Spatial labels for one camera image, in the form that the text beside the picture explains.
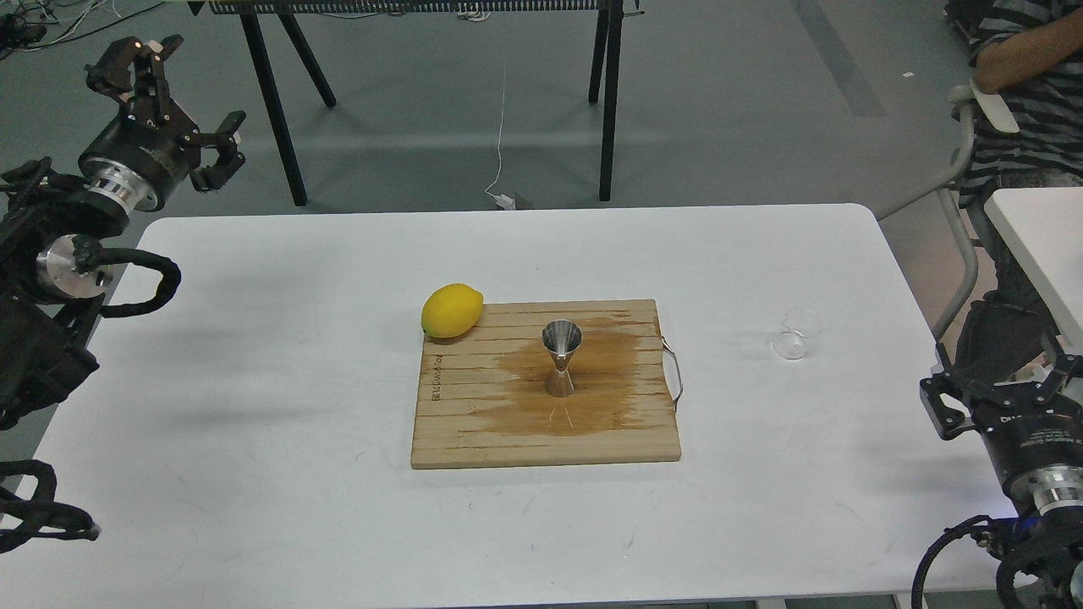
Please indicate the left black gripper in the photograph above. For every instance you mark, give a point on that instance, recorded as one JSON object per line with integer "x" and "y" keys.
{"x": 153, "y": 145}

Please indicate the white office chair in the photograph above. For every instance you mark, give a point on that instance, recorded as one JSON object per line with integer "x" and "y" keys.
{"x": 968, "y": 104}

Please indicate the black metal table frame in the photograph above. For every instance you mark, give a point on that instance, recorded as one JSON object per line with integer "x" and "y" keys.
{"x": 362, "y": 107}

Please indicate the wooden cutting board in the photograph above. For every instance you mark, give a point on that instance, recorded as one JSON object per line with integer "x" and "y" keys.
{"x": 482, "y": 400}

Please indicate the yellow lemon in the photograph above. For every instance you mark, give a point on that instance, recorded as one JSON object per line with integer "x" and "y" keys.
{"x": 451, "y": 311}

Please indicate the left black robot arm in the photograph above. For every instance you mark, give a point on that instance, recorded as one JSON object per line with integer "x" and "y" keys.
{"x": 59, "y": 278}

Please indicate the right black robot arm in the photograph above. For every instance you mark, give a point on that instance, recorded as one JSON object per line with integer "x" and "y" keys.
{"x": 1046, "y": 547}

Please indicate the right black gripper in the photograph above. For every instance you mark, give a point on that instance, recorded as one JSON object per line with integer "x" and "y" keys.
{"x": 1036, "y": 448}

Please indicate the clear glass measuring cup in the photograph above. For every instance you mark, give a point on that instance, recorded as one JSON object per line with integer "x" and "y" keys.
{"x": 800, "y": 328}

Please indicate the steel double jigger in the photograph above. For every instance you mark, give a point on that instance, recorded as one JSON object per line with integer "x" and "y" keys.
{"x": 561, "y": 339}

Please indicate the person in striped shirt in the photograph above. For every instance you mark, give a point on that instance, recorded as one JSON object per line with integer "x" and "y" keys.
{"x": 1027, "y": 52}

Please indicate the white side table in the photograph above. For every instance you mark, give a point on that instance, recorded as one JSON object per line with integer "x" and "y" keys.
{"x": 1043, "y": 228}

